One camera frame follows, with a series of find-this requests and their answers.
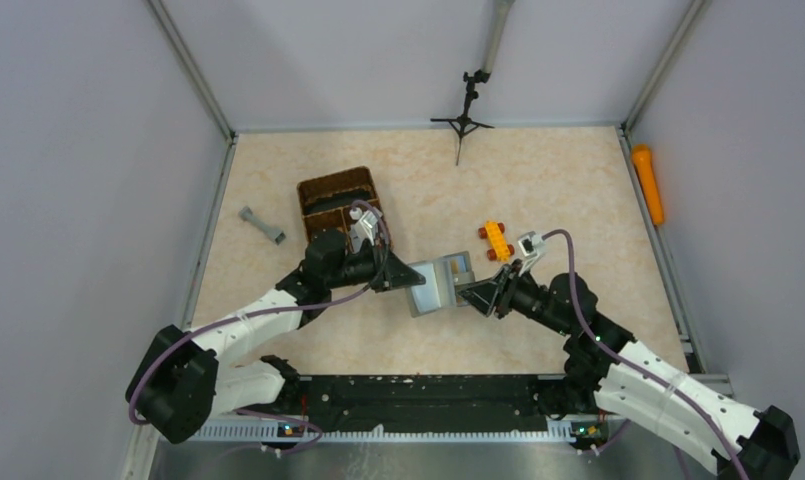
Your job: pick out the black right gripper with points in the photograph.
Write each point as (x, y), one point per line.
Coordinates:
(503, 294)

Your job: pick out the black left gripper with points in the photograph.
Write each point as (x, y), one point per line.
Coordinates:
(385, 272)

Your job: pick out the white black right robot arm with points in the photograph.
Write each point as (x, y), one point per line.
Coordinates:
(609, 368)

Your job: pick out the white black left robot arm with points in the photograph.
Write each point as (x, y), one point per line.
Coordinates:
(187, 376)

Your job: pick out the brown wicker basket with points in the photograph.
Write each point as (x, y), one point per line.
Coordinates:
(325, 201)

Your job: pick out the grey dumbbell-shaped plastic part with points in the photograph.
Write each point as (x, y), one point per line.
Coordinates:
(273, 233)

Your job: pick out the yellow red toy brick car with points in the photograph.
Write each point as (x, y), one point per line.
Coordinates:
(499, 248)

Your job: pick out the orange flashlight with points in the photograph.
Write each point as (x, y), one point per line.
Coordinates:
(642, 160)

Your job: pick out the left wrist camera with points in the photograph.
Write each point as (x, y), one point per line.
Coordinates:
(364, 228)

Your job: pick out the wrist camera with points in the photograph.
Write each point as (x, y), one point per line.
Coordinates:
(364, 228)
(532, 248)

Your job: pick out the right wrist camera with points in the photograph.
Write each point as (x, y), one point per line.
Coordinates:
(532, 248)

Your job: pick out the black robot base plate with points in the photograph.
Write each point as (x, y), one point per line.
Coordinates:
(551, 395)

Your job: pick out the black camera tripod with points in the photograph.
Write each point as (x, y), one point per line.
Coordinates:
(463, 124)

